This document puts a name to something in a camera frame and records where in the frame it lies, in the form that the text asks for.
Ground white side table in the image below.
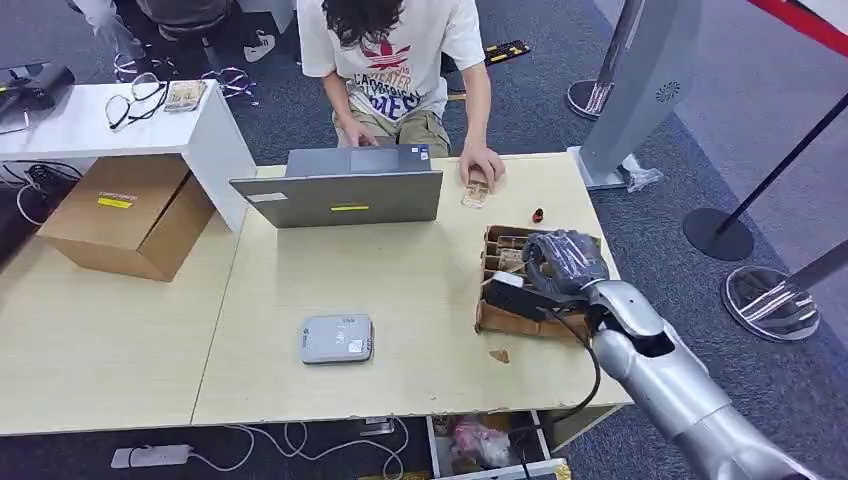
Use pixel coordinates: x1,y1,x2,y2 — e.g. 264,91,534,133
0,79,258,234

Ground black yellow keyboard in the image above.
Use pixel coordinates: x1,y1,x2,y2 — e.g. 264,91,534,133
483,39,533,68

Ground grey standing panel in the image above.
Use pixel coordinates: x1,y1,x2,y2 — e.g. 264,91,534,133
568,0,705,192

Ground clear plastic wrap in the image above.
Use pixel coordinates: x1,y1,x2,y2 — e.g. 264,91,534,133
621,153,665,194

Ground wooden card box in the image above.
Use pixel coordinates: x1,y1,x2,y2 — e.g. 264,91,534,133
474,225,622,340

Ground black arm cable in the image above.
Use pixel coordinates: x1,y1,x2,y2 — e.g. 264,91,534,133
541,307,603,425

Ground pink plastic bag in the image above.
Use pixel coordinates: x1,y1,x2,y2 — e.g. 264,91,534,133
452,418,515,468

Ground white power strip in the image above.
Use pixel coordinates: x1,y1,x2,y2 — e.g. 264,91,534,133
109,444,194,470

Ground grey laptop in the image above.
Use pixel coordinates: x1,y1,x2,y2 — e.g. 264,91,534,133
229,143,444,230

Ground brown printed card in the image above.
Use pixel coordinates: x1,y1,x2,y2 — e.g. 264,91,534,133
495,246,529,274

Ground purple white cable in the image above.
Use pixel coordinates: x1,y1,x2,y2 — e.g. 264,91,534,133
200,66,260,107

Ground black stanchion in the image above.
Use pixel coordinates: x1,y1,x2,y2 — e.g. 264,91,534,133
682,91,848,262

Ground black cable bundle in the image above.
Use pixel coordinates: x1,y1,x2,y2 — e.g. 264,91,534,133
0,160,85,228

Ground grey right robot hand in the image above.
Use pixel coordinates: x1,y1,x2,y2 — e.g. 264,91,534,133
521,228,611,300

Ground white shoe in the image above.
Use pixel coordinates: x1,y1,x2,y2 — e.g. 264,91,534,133
243,29,277,64

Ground red barrier belt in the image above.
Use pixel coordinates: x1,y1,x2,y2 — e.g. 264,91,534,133
748,0,848,60

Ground small grey flat device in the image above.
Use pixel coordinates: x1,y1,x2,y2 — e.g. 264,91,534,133
299,313,376,366

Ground white storage bin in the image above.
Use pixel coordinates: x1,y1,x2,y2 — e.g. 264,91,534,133
425,409,572,480

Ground person's right hand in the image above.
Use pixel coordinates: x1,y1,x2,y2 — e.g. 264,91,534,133
339,119,380,149

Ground person's left hand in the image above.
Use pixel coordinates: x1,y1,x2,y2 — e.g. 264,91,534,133
458,142,507,195

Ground brown cardboard box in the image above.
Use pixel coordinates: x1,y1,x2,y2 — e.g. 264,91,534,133
36,153,217,284

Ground person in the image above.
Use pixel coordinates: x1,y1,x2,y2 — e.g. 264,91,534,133
66,0,236,77
296,0,508,195

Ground black eyeglasses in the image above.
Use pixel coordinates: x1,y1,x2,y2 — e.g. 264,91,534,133
104,72,171,132

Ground chrome stanchion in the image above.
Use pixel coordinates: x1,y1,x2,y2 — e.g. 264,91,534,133
720,239,848,343
564,0,647,122

